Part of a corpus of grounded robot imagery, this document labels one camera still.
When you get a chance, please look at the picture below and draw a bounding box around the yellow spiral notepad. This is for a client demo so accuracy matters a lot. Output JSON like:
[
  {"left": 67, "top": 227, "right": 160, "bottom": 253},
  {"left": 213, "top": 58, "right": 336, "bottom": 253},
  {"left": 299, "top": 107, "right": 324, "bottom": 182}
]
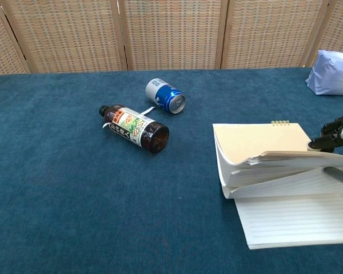
[{"left": 212, "top": 119, "right": 343, "bottom": 251}]

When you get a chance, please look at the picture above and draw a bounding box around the blue and silver drink can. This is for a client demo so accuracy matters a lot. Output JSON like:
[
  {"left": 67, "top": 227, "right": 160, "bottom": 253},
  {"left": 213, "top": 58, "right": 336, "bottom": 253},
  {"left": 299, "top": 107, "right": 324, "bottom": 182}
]
[{"left": 145, "top": 78, "right": 187, "bottom": 115}]

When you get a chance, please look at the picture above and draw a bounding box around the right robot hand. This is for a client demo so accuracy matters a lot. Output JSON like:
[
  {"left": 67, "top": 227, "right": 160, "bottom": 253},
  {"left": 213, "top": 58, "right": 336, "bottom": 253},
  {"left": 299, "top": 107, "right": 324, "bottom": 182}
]
[{"left": 307, "top": 111, "right": 343, "bottom": 188}]

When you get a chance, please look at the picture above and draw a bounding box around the pale blue wrapped package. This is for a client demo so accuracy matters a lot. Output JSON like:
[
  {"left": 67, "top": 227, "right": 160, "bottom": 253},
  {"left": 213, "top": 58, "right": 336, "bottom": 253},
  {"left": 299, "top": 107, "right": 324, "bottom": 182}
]
[{"left": 305, "top": 49, "right": 343, "bottom": 96}]

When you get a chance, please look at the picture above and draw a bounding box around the woven folding screen panel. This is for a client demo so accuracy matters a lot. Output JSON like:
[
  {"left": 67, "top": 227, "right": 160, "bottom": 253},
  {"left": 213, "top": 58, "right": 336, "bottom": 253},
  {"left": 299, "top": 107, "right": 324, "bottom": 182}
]
[
  {"left": 0, "top": 0, "right": 31, "bottom": 76},
  {"left": 116, "top": 0, "right": 229, "bottom": 71},
  {"left": 216, "top": 0, "right": 332, "bottom": 70},
  {"left": 305, "top": 0, "right": 343, "bottom": 68},
  {"left": 0, "top": 0, "right": 129, "bottom": 74}
]

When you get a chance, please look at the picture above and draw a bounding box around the blue velvet table cloth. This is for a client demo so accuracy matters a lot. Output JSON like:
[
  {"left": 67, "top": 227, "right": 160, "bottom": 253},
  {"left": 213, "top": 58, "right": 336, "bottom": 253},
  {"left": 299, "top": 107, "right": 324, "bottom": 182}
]
[{"left": 0, "top": 66, "right": 343, "bottom": 274}]

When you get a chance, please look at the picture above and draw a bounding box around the brown plastic bottle with label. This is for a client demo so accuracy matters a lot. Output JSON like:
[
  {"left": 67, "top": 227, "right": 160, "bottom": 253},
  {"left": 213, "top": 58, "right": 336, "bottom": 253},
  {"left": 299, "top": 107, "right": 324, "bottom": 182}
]
[{"left": 98, "top": 104, "right": 170, "bottom": 155}]

